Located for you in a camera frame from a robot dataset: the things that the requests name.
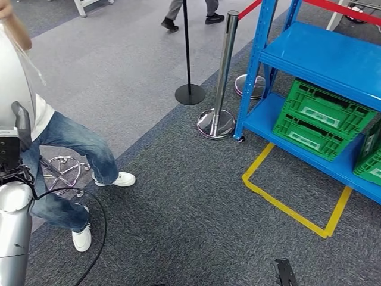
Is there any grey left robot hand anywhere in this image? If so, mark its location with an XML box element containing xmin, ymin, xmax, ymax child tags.
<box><xmin>11</xmin><ymin>101</ymin><xmax>32</xmax><ymax>153</ymax></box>

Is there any white curved plastic part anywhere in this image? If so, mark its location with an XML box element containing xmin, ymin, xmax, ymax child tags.
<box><xmin>0</xmin><ymin>23</ymin><xmax>37</xmax><ymax>131</ymax></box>

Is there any blue metal shelf rack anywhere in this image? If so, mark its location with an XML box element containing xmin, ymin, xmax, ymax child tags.
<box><xmin>232</xmin><ymin>0</ymin><xmax>381</xmax><ymax>206</ymax></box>

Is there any person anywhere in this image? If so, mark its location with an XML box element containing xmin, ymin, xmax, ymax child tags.
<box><xmin>161</xmin><ymin>0</ymin><xmax>225</xmax><ymax>33</ymax></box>
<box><xmin>19</xmin><ymin>92</ymin><xmax>137</xmax><ymax>253</ymax></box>

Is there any chrome stool base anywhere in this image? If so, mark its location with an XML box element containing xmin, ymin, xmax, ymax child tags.
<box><xmin>41</xmin><ymin>155</ymin><xmax>91</xmax><ymax>198</ymax></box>

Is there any clear plastic strip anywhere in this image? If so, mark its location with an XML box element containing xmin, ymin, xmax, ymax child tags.
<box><xmin>3</xmin><ymin>20</ymin><xmax>48</xmax><ymax>87</ymax></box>

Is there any person's hand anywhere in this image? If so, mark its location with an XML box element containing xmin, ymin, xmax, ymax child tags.
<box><xmin>0</xmin><ymin>0</ymin><xmax>32</xmax><ymax>51</ymax></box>

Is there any white furniture leg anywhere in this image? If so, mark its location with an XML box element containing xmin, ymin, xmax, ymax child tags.
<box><xmin>74</xmin><ymin>0</ymin><xmax>114</xmax><ymax>18</ymax></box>

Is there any short red barrier belt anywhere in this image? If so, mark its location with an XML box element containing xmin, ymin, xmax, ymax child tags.
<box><xmin>238</xmin><ymin>0</ymin><xmax>263</xmax><ymax>21</ymax></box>

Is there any yellow floor tape square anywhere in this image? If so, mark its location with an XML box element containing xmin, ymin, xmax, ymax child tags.
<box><xmin>241</xmin><ymin>142</ymin><xmax>352</xmax><ymax>240</ymax></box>

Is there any white table leg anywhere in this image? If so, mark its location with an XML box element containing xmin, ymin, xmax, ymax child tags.
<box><xmin>326</xmin><ymin>0</ymin><xmax>351</xmax><ymax>32</ymax></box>

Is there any long red barrier belt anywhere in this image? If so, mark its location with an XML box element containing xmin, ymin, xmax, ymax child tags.
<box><xmin>303</xmin><ymin>0</ymin><xmax>381</xmax><ymax>26</ymax></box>

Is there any black power strip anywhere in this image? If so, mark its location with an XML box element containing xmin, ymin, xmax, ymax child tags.
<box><xmin>346</xmin><ymin>3</ymin><xmax>368</xmax><ymax>24</ymax></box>

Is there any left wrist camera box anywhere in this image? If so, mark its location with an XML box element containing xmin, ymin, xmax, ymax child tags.
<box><xmin>0</xmin><ymin>127</ymin><xmax>20</xmax><ymax>175</ymax></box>

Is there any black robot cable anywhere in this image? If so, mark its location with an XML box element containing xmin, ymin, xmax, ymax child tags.
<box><xmin>32</xmin><ymin>188</ymin><xmax>107</xmax><ymax>286</ymax></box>

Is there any black stanchion post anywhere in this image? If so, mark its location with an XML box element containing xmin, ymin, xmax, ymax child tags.
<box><xmin>175</xmin><ymin>0</ymin><xmax>206</xmax><ymax>106</ymax></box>

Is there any chrome stanchion post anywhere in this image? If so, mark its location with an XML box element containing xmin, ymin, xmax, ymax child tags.
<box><xmin>234</xmin><ymin>74</ymin><xmax>266</xmax><ymax>100</ymax></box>
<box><xmin>196</xmin><ymin>10</ymin><xmax>239</xmax><ymax>141</ymax></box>

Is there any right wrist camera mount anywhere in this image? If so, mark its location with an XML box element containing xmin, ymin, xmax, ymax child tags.
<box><xmin>274</xmin><ymin>258</ymin><xmax>298</xmax><ymax>286</ymax></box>

